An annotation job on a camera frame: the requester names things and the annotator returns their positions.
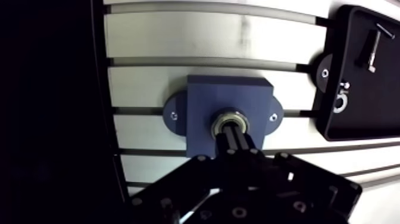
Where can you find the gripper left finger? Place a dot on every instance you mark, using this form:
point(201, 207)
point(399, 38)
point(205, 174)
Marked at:
point(175, 190)

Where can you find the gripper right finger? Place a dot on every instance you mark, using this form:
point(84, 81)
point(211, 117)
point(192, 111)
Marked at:
point(300, 181)

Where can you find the steel bearing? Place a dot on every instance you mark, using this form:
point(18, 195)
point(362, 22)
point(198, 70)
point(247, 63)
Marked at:
point(217, 121)

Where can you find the black tray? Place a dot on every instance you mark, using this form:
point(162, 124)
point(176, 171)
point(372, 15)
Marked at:
point(368, 112)

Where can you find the steel bolt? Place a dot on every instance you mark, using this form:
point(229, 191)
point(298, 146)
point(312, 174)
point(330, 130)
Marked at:
point(375, 51)

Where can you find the dark blue-grey housing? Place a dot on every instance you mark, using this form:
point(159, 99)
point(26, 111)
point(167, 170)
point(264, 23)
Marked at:
point(203, 103)

